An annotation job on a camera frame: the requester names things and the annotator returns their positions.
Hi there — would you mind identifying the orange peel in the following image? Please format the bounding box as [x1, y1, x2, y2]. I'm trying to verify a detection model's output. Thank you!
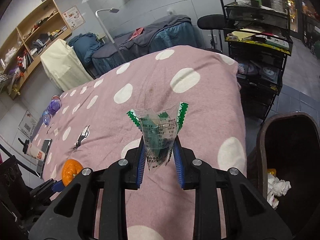
[61, 159, 84, 186]

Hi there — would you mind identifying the white tissue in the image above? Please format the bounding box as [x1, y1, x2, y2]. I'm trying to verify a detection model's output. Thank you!
[267, 174, 291, 210]

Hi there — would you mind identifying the clear green snack wrapper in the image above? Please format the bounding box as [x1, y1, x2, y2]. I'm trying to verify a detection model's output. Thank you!
[126, 102, 189, 172]

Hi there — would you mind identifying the yellow plastic wrapper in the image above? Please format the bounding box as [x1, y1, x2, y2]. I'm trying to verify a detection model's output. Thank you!
[267, 168, 276, 177]

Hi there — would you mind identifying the brown trash bin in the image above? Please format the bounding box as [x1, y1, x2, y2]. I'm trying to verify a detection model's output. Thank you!
[247, 112, 319, 239]

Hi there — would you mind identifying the black tablet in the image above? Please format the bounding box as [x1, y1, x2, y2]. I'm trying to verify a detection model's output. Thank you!
[36, 139, 53, 178]

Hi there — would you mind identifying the milk tea cup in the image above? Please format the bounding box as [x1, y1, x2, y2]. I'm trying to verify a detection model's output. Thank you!
[18, 138, 44, 160]

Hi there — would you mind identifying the pink polka dot blanket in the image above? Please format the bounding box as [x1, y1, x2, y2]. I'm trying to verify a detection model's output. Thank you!
[33, 46, 247, 239]

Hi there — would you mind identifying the small blue bottle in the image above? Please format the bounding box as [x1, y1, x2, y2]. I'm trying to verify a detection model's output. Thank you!
[42, 109, 52, 126]

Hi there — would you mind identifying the purple mask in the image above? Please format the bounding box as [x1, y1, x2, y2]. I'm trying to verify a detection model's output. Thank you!
[47, 95, 62, 115]

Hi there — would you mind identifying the cream cloth on chair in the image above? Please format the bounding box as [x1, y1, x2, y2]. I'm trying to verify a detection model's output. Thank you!
[40, 39, 93, 92]

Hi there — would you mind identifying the blue clothes pile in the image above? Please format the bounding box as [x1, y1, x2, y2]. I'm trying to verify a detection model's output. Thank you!
[68, 33, 103, 67]

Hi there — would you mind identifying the red cloth on bed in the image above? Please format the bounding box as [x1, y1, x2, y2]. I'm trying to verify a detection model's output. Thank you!
[129, 27, 144, 41]

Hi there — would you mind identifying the dark blue massage bed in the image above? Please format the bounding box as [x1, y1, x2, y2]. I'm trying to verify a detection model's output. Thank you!
[92, 15, 198, 76]

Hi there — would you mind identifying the white floor lamp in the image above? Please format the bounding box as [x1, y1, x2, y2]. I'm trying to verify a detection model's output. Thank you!
[94, 7, 127, 63]

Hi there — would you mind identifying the black metal cart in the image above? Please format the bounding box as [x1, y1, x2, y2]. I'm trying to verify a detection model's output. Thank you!
[221, 0, 293, 120]

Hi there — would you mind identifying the wooden wall cabinet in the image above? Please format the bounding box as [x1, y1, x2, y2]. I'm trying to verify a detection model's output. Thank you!
[1, 0, 72, 99]

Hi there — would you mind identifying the wall poster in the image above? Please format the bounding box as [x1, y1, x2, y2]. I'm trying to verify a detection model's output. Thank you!
[62, 5, 85, 31]

